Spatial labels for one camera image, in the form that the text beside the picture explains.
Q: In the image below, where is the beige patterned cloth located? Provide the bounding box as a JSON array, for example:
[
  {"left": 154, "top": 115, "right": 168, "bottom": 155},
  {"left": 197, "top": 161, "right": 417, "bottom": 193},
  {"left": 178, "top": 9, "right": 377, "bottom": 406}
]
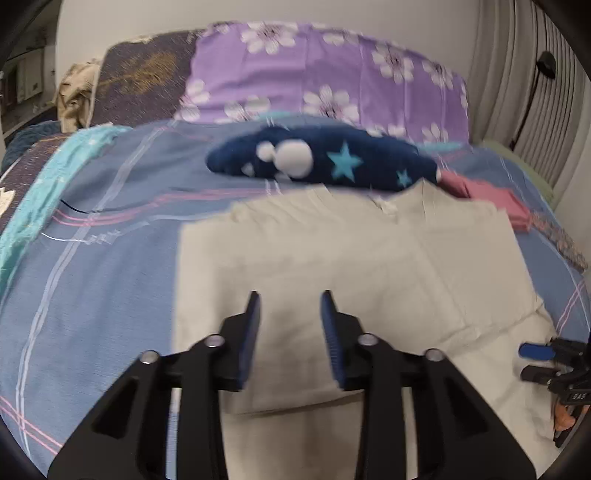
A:
[{"left": 56, "top": 59, "right": 103, "bottom": 132}]

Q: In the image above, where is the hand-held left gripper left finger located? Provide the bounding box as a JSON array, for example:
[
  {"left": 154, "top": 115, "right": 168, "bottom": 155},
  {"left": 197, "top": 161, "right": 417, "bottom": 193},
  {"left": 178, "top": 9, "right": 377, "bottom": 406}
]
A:
[{"left": 47, "top": 290, "right": 262, "bottom": 480}]

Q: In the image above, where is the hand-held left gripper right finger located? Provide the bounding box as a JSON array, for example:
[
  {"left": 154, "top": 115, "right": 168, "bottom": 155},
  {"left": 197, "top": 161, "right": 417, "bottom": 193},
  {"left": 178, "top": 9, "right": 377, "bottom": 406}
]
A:
[{"left": 320, "top": 289, "right": 537, "bottom": 480}]

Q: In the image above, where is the navy star-print fleece garment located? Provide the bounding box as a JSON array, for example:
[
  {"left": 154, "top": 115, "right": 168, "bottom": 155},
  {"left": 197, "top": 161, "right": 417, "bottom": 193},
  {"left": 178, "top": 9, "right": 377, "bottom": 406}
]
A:
[{"left": 204, "top": 117, "right": 441, "bottom": 192}]

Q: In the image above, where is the light green cloth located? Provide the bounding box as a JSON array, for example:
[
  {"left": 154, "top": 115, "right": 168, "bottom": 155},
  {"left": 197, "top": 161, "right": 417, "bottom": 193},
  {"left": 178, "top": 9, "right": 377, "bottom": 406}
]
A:
[{"left": 480, "top": 138, "right": 557, "bottom": 201}]

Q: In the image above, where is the black lamp stand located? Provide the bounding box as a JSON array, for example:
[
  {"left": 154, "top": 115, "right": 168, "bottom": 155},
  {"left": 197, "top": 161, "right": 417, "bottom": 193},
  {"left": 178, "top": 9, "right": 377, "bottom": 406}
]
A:
[{"left": 508, "top": 51, "right": 558, "bottom": 151}]

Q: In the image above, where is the purple floral pillow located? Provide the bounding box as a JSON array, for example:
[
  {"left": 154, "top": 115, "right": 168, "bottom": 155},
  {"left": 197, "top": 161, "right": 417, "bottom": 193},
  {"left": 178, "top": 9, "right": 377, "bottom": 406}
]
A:
[{"left": 175, "top": 21, "right": 471, "bottom": 144}]

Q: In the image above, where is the dark dotted blanket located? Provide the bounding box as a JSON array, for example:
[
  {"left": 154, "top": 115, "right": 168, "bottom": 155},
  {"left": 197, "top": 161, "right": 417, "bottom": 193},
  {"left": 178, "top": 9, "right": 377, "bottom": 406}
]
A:
[{"left": 0, "top": 120, "right": 70, "bottom": 236}]

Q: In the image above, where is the dark gold-patterned pillow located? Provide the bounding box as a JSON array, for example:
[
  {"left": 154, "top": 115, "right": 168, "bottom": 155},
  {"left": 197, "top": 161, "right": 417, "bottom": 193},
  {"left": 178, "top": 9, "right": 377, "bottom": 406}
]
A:
[{"left": 88, "top": 28, "right": 206, "bottom": 127}]

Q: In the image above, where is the small floral patterned cloth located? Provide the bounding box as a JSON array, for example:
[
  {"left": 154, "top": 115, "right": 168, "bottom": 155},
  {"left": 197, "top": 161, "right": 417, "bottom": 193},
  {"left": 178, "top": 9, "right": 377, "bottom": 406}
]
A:
[{"left": 529, "top": 210, "right": 589, "bottom": 271}]

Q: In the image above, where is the beige shirt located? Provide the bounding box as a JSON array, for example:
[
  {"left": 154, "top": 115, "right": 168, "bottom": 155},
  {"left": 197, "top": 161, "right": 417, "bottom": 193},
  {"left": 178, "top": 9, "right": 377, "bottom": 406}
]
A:
[{"left": 173, "top": 180, "right": 573, "bottom": 480}]

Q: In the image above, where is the blue plaid bed sheet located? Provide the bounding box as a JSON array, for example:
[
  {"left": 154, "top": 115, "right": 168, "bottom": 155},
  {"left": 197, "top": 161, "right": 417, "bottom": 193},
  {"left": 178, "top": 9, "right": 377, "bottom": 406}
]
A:
[{"left": 0, "top": 117, "right": 591, "bottom": 476}]

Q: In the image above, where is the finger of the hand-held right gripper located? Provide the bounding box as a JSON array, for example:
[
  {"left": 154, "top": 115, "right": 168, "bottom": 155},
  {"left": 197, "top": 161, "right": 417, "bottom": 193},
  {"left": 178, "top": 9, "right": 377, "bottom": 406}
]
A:
[
  {"left": 518, "top": 342, "right": 556, "bottom": 360},
  {"left": 520, "top": 366, "right": 556, "bottom": 385}
]

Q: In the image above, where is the pink folded cloth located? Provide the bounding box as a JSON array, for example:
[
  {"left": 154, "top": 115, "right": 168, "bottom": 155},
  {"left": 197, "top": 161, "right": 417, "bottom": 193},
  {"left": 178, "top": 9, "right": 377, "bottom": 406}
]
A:
[{"left": 438, "top": 172, "right": 532, "bottom": 232}]

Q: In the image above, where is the turquoise blanket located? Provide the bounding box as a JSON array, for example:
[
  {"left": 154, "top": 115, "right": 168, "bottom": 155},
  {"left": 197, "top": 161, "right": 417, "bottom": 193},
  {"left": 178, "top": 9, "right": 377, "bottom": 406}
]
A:
[{"left": 0, "top": 124, "right": 132, "bottom": 287}]

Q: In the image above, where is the white ribbed curtain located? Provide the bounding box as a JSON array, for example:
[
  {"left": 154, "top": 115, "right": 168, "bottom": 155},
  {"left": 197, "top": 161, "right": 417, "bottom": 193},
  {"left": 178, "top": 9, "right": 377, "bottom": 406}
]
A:
[{"left": 468, "top": 0, "right": 591, "bottom": 204}]

